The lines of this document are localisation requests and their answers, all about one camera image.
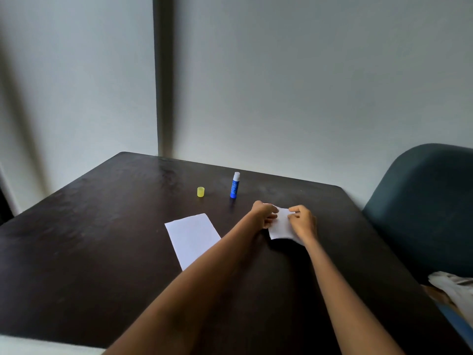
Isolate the white plastic bag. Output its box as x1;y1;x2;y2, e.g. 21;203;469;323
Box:
428;271;473;329

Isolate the person's right forearm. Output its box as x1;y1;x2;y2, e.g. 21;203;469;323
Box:
304;234;406;355

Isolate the person's left forearm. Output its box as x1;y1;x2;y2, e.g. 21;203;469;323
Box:
102;214;267;355

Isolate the person's right hand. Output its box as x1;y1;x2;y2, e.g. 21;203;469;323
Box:
288;205;318;245

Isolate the person's left hand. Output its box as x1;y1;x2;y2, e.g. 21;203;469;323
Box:
249;200;279;230

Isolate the teal upholstered chair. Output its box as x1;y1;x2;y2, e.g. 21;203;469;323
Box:
362;143;473;285

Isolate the white paper sheet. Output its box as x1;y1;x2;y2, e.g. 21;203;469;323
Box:
164;213;221;271

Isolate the dark wooden table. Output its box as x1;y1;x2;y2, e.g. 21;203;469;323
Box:
0;151;472;355

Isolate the small white paper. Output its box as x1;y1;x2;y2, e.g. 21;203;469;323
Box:
268;207;306;247

